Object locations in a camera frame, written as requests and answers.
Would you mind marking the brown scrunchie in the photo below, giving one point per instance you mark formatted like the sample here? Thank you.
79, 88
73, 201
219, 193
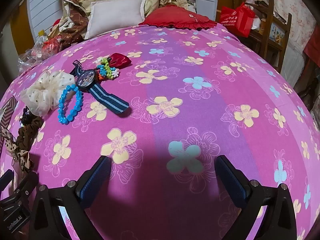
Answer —
30, 130

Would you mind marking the leopard print bow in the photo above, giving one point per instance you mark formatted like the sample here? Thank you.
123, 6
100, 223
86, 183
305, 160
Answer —
21, 155

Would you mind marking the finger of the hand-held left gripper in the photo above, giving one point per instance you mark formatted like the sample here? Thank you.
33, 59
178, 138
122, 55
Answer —
6, 178

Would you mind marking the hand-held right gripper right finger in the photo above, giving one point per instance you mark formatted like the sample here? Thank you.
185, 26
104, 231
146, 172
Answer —
231, 183

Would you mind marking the red satin pouch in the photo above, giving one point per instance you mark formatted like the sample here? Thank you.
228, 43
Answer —
121, 59

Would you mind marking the small red shopping bag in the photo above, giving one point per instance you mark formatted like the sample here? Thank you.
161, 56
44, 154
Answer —
240, 20

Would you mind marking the red frilled cushion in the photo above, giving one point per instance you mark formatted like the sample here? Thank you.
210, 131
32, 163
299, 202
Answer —
175, 16

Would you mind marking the wooden chair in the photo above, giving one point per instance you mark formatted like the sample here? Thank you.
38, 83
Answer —
272, 42

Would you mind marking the pink floral bed sheet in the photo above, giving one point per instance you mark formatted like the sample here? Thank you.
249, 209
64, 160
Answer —
175, 92

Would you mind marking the clear plastic bag of packets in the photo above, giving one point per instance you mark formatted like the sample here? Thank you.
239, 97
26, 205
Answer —
37, 50

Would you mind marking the black scrunchie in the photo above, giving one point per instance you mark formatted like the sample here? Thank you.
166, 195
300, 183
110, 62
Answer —
25, 115

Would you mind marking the striped cardboard box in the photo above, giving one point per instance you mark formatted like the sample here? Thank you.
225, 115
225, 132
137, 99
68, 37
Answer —
8, 107

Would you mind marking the white pillow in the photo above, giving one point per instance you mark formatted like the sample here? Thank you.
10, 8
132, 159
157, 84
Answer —
115, 15

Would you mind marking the cream dotted organza scrunchie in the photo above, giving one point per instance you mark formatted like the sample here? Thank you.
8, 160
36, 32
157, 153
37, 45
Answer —
42, 92

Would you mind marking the pink floral curtain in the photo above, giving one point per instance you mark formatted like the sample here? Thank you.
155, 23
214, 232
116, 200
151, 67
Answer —
292, 5

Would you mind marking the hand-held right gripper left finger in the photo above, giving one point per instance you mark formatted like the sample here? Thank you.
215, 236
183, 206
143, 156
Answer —
95, 183

